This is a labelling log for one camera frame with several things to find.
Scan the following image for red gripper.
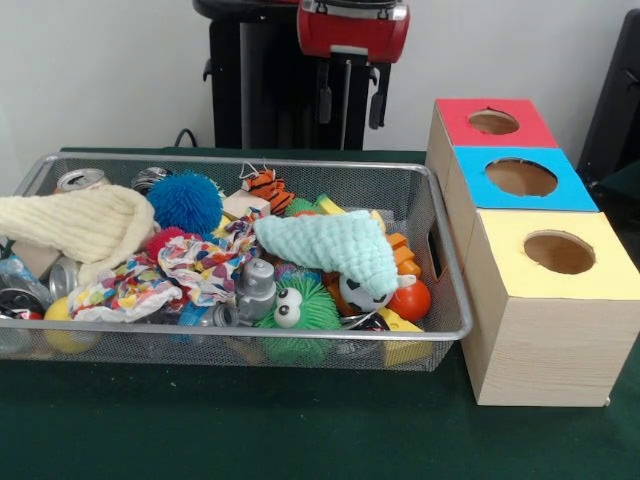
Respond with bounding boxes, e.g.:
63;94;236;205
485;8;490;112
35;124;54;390
297;6;411;131

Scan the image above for orange striped tiger toy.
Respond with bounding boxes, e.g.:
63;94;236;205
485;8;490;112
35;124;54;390
240;165;297;214

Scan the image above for mint green waffle cloth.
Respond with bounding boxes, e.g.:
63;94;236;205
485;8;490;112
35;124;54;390
253;210;401;299

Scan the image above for cream waffle cloth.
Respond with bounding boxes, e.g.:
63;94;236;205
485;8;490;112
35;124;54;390
0;184;159;283

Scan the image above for wooden box with three holes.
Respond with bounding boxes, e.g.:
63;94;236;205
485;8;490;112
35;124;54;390
425;97;640;408

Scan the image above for yellow banana toy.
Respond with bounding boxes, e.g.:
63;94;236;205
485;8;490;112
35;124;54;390
312;195;346;216

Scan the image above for orange plastic building block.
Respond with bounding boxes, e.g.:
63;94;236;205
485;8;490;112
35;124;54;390
385;232;423;281

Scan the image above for blue spiky ball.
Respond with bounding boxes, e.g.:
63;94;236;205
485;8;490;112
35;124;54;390
147;172;224;236

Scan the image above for black and white soccer ball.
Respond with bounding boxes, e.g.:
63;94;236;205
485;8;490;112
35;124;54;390
338;272;393;313

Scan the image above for grey robot toy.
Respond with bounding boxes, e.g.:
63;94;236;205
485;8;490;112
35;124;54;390
213;258;281;329

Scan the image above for red ball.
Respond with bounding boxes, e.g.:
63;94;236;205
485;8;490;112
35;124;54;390
388;278;432;322

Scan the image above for green fuzzy toy with eyes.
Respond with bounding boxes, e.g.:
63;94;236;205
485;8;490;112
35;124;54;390
252;275;343;367

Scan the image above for yellow cheese wedge toy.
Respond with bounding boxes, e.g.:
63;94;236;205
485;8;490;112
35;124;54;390
375;308;433;366

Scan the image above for black panel stand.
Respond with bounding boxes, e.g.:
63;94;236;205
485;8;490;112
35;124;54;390
578;10;640;188

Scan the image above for crushed silver can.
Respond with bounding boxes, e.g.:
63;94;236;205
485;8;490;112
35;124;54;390
56;168;110;193

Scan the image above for plain wooden block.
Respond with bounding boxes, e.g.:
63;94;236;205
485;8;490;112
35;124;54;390
12;242;63;281

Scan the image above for yellow ball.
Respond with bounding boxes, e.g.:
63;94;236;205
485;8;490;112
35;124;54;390
42;296;101;356

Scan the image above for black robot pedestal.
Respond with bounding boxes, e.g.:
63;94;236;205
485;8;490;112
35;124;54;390
193;0;403;151

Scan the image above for black cable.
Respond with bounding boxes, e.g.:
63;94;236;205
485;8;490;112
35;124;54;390
174;127;201;150

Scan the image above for wire mesh bin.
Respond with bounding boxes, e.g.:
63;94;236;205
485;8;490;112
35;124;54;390
0;152;474;374

